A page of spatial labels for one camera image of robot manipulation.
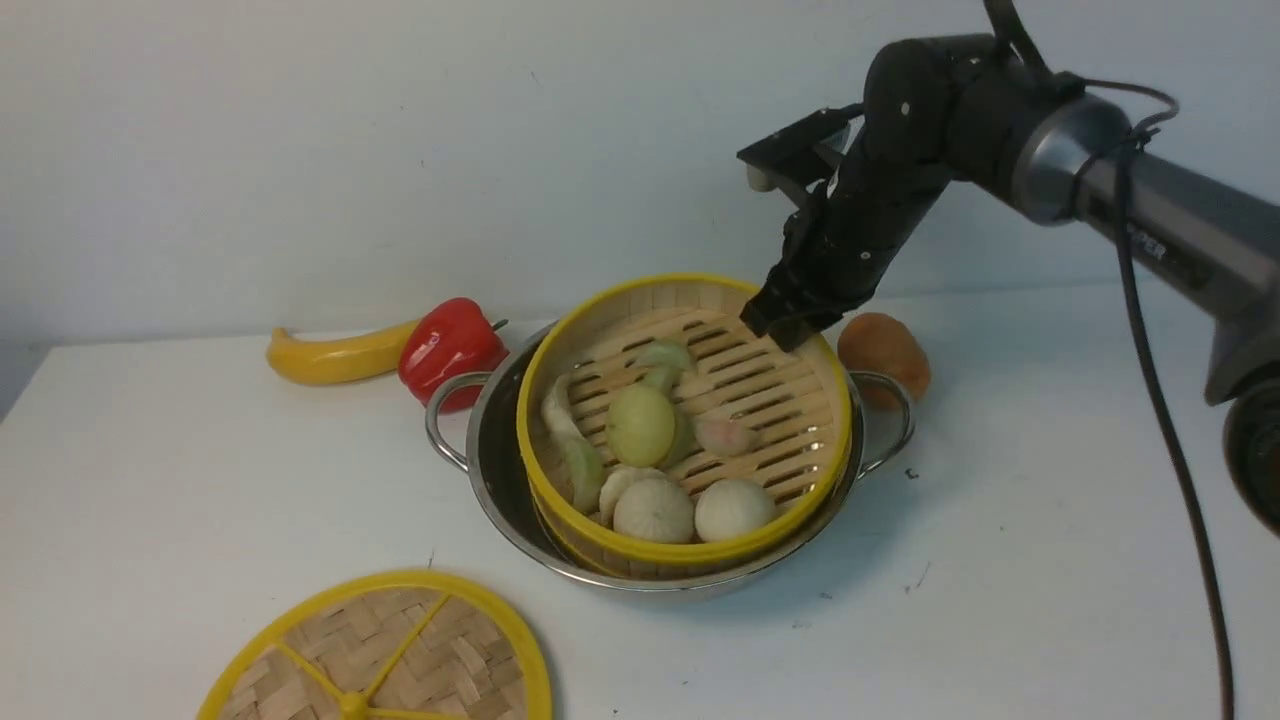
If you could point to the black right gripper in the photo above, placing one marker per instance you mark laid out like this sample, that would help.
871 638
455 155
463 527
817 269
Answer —
841 244

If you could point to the yellow bamboo steamer basket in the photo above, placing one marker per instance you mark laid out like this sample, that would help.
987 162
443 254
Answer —
799 403

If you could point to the yellow woven steamer lid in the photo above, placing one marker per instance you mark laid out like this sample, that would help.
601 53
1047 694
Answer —
407 644

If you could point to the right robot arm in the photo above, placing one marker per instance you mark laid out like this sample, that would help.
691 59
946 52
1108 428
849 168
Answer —
967 108

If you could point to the stainless steel pot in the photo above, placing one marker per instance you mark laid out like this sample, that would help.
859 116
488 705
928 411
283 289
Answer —
493 464

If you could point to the brown toy potato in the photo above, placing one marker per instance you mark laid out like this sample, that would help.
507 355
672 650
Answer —
879 343

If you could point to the pink dumpling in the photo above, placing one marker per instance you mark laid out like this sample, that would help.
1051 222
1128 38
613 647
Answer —
723 437

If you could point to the yellow-green round bun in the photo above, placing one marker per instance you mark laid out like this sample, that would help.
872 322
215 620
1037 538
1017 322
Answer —
640 426

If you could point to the white round bun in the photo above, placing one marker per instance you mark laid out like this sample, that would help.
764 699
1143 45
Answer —
732 508

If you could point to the white pleated bun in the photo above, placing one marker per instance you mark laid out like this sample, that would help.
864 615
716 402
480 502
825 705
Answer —
645 504

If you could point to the pale green dumpling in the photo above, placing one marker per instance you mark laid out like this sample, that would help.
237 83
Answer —
556 410

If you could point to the red toy bell pepper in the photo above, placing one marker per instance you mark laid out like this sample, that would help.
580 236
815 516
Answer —
453 339

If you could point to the yellow toy banana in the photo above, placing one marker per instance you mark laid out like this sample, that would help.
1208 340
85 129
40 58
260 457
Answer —
334 362

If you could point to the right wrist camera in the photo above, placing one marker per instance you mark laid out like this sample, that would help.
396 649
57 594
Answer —
793 158

